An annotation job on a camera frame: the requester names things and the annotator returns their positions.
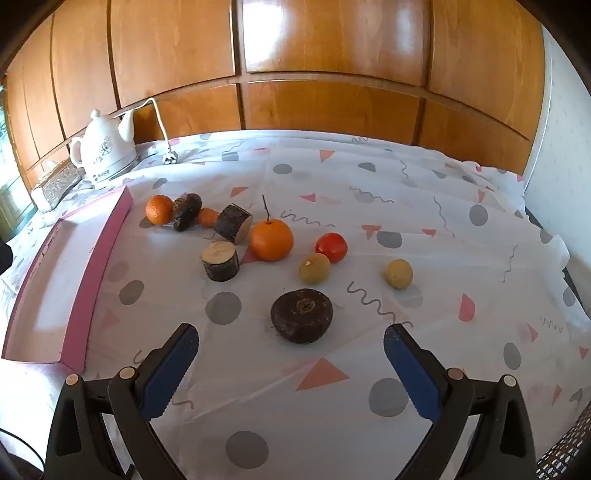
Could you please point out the small orange fruit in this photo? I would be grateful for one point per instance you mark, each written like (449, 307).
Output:
(208, 217)

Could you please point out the small mandarin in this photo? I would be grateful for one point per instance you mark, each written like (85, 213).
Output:
(159, 210)

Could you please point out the dark sugarcane piece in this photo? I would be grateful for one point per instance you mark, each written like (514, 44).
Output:
(219, 261)
(231, 221)

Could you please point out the white power plug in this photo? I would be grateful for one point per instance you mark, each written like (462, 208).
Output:
(170, 157)

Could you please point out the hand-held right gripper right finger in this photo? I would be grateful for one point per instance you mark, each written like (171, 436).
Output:
(411, 369)

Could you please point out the yellow-brown longan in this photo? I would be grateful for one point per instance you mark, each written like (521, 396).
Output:
(399, 273)
(315, 268)

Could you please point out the red tomato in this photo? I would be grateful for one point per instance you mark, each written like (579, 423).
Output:
(332, 247)

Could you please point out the white ceramic electric kettle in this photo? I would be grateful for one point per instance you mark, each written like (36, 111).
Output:
(104, 152)

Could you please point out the perforated chair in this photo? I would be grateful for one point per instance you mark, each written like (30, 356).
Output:
(563, 452)

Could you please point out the wooden wardrobe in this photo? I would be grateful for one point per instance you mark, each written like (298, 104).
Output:
(323, 46)

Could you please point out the dark elongated water chestnut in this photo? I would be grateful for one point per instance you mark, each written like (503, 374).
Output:
(187, 212)

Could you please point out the round dark water chestnut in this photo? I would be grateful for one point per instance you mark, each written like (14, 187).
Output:
(302, 316)

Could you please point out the pink shallow box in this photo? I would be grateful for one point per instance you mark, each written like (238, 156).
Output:
(55, 277)

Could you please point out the white patterned tablecloth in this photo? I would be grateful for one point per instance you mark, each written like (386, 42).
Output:
(323, 184)

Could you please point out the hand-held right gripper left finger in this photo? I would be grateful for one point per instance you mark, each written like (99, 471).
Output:
(168, 374)

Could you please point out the large orange with stem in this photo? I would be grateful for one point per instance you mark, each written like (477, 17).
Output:
(271, 240)

